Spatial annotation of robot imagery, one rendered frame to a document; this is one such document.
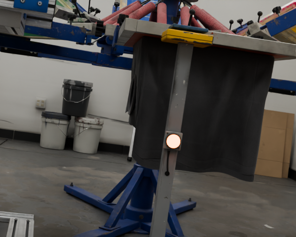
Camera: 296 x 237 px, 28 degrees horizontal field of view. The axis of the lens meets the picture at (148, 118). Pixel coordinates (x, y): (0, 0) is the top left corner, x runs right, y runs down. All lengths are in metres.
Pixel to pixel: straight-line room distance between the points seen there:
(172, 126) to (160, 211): 0.24
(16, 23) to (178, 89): 0.49
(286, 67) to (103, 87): 2.09
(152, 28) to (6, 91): 4.87
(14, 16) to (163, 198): 0.66
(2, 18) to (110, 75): 4.88
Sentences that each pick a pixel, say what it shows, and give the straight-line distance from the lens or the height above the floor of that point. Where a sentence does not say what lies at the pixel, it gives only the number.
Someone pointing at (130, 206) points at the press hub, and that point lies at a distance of 3.33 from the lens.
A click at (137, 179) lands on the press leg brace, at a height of 0.29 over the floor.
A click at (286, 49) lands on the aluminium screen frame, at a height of 0.97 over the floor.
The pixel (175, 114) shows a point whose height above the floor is 0.72.
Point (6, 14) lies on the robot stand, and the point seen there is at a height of 0.93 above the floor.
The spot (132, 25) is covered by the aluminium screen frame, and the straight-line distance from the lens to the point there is 1.84.
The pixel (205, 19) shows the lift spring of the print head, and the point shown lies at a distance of 3.15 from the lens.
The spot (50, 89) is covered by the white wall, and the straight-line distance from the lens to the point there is 6.57.
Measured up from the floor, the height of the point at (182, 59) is 0.88.
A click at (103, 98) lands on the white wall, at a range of 6.56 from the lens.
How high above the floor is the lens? 0.79
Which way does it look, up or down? 3 degrees down
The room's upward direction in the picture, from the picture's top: 8 degrees clockwise
